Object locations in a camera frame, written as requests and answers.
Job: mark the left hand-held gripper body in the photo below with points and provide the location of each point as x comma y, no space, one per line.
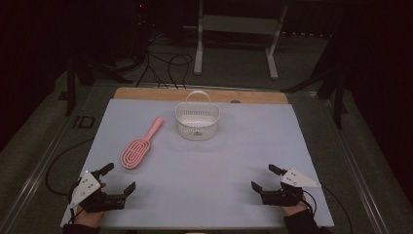
107,201

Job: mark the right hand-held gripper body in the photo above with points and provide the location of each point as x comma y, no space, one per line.
281,197

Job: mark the pink hairbrush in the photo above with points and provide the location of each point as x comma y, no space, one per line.
134,154

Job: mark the white perforated plastic basket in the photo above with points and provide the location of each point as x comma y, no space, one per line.
197,126

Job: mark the person's right hand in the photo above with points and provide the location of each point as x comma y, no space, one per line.
292,210

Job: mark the person's left hand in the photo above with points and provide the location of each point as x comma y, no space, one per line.
88,218

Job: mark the black floor socket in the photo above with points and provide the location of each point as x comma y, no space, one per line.
83,122

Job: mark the pale blue table mat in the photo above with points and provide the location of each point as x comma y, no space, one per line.
201,182

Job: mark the black stand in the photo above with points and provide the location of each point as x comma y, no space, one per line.
70,87
338,97

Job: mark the grey metal stand frame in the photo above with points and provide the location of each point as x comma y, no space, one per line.
240,25

